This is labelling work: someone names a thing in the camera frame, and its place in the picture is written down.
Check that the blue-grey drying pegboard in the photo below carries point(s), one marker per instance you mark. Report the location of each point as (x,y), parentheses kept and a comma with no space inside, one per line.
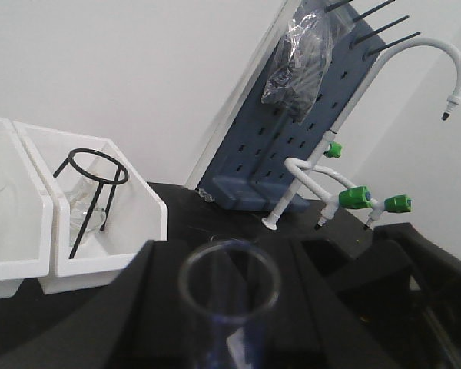
(247,172)

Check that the clear glass test tube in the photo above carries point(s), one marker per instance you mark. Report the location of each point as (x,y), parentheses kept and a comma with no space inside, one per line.
(228,291)

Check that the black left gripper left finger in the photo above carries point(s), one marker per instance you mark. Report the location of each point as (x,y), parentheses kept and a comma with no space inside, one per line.
(133,322)

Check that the black wire tripod stand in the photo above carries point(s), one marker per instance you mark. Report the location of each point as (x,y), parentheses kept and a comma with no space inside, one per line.
(104,194)

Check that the glass alcohol lamp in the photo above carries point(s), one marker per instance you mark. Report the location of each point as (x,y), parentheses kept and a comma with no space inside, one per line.
(79,199)

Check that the white lab faucet green knobs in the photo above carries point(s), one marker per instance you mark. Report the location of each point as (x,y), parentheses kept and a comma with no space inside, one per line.
(331,187)

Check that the middle white storage bin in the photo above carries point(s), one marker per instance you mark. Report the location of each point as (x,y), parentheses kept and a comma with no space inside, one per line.
(26,212)

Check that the white storage bin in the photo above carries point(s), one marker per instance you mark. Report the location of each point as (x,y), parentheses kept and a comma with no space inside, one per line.
(26,212)
(137,213)

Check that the clear plastic bag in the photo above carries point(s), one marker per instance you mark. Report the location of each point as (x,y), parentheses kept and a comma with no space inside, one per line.
(303,56)

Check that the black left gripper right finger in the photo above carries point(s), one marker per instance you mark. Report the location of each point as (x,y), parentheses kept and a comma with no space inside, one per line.
(386,299)

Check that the right white storage bin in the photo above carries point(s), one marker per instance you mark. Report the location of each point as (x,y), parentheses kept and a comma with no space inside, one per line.
(137,213)

